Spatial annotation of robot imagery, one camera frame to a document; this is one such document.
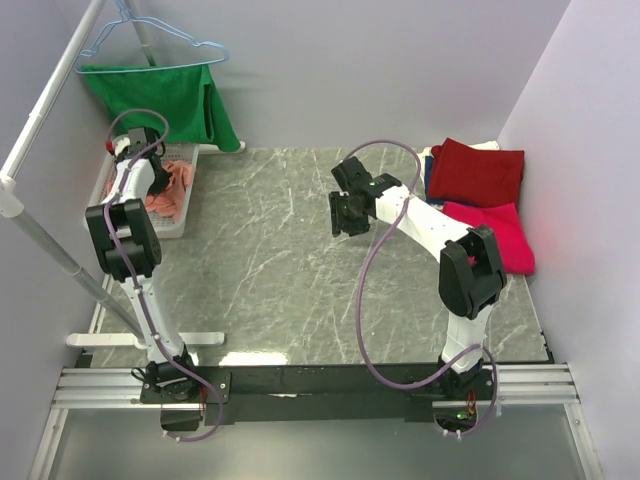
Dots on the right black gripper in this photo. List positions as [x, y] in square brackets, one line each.
[337, 221]

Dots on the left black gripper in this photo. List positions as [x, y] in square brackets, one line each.
[159, 187]

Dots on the salmon pink t shirt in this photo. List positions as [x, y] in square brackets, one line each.
[133, 179]

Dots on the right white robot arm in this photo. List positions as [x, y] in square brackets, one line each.
[471, 271]

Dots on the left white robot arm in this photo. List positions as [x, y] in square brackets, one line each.
[128, 249]

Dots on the white plastic laundry basket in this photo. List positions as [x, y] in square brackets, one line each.
[165, 227]

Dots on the blue folded shirt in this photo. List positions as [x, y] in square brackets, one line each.
[427, 177]

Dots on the green hanging t shirt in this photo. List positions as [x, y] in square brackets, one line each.
[187, 98]

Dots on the dark red folded shirt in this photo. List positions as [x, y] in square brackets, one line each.
[476, 177]

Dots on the magenta folded shirt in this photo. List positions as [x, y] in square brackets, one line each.
[517, 255]

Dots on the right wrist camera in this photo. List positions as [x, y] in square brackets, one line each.
[352, 172]

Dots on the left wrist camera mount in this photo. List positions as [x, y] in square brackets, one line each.
[128, 145]

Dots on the white clothes rack frame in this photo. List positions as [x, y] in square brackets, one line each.
[46, 178]

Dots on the light blue wire hanger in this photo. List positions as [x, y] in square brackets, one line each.
[129, 14]

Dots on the aluminium rail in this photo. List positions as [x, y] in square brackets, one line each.
[110, 388]

